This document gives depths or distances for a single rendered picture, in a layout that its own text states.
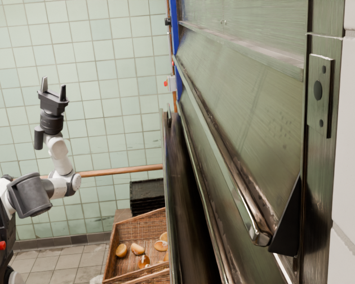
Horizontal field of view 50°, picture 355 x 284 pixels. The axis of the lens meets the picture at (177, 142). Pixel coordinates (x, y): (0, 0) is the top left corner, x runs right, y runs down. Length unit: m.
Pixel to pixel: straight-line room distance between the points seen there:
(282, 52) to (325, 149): 0.17
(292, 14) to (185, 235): 0.70
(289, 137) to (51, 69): 2.82
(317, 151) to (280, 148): 0.11
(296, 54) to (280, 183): 0.14
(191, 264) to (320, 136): 0.63
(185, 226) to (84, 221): 2.58
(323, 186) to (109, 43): 2.79
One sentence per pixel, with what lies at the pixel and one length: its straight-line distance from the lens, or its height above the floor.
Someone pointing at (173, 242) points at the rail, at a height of 1.43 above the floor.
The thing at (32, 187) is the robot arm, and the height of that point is 1.39.
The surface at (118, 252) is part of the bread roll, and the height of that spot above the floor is 0.64.
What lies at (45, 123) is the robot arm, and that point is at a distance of 1.53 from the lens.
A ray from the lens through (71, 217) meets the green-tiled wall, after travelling 3.59.
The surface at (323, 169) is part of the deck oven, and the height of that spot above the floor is 1.82.
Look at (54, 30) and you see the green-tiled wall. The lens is 3.13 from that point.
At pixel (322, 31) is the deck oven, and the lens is 0.34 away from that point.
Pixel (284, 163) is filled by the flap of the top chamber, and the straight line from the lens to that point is 0.44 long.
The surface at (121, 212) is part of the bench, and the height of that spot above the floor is 0.58.
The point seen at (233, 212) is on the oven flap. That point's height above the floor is 1.54.
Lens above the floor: 1.96
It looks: 19 degrees down
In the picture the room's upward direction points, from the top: 5 degrees counter-clockwise
